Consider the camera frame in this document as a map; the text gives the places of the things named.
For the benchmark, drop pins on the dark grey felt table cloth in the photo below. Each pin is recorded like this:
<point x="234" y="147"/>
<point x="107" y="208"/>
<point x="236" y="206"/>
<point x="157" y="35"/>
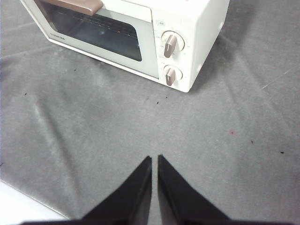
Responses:
<point x="211" y="140"/>

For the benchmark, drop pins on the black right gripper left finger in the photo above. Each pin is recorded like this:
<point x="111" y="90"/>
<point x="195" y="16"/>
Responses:
<point x="131" y="201"/>

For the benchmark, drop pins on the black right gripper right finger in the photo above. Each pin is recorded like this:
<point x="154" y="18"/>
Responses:
<point x="182" y="204"/>

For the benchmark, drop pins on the cream toaster oven body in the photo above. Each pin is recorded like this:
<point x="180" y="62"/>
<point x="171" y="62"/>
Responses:
<point x="201" y="35"/>

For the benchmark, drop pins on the large cream temperature knob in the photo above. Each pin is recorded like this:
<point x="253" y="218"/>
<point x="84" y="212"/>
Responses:
<point x="172" y="45"/>

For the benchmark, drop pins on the small cream timer knob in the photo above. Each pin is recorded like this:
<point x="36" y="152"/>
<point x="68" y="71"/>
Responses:
<point x="172" y="76"/>

